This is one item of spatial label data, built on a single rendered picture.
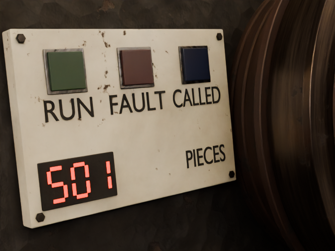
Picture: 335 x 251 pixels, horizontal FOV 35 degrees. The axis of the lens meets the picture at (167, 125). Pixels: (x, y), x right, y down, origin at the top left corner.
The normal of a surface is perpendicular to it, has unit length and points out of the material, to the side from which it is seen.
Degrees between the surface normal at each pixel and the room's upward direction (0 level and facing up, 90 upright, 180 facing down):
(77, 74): 90
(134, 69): 90
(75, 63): 90
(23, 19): 90
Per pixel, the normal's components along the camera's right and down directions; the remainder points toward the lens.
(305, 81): -0.79, -0.11
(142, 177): 0.61, -0.02
